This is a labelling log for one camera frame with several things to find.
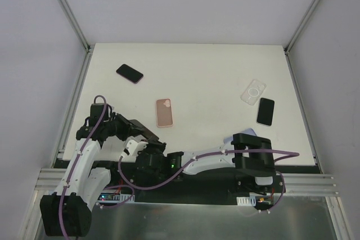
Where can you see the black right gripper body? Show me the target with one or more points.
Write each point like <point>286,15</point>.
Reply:
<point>153,146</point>

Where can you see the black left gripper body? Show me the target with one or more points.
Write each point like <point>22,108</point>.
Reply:
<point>124,123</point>

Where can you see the pink phone case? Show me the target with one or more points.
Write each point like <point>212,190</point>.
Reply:
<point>164,117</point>

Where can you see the lavender phone case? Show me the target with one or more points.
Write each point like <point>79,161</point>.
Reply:
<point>240,136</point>

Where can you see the black phone white edge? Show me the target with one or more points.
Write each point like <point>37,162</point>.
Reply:
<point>265,111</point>

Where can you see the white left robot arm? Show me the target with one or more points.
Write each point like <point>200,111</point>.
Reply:
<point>67,211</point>

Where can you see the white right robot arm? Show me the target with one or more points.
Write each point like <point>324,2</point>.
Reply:
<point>249,154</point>

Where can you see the phone in purple case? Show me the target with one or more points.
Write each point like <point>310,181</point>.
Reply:
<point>129,73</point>

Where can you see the clear phone case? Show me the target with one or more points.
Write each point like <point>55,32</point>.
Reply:
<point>253,92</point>

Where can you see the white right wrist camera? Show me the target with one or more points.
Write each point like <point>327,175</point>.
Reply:
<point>132,146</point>

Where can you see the left white cable duct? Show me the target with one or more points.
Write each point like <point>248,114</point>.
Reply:
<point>115,198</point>

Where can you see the white cable duct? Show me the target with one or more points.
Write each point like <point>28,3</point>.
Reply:
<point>247,201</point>
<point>115,198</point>

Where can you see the left aluminium frame post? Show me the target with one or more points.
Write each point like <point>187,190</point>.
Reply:
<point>74,24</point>

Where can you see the aluminium frame post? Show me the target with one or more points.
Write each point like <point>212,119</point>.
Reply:
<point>301,26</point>
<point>74,24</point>

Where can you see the right white cable duct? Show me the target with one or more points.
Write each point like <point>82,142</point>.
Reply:
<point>247,201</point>

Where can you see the aluminium front rail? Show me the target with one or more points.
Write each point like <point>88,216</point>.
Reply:
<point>313,185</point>

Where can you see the right aluminium frame post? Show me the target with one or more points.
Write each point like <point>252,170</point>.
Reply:
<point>301,26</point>

